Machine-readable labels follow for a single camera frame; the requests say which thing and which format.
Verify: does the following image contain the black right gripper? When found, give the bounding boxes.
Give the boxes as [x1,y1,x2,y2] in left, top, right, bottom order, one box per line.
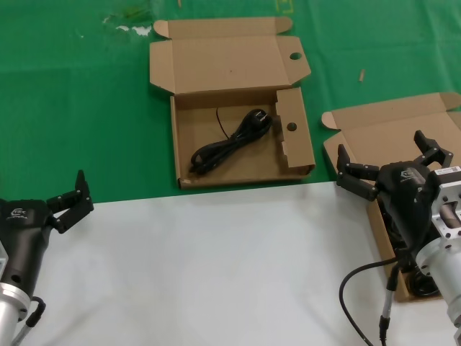
[336,130,455,253]

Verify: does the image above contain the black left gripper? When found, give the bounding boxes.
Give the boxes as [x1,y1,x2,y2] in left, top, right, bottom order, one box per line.
[0,169,95,290]

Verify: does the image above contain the brown cardboard mailer box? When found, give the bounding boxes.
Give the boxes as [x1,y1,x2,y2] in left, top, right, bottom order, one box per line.
[148,16,317,190]
[321,92,461,303]

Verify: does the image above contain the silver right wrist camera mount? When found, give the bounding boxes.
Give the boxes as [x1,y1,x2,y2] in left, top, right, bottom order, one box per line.
[430,165,461,241]

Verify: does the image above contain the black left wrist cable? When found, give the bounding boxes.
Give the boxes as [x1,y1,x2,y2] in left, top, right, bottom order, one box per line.
[9,294,47,346]

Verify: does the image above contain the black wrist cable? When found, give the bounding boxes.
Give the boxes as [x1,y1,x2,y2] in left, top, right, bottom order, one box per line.
[339,257,410,346]
[9,294,47,346]

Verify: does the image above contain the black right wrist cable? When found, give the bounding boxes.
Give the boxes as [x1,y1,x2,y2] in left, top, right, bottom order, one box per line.
[339,257,410,346]

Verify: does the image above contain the silver right cable connector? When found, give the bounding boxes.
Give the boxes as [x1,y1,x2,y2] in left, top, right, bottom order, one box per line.
[377,252,410,346]

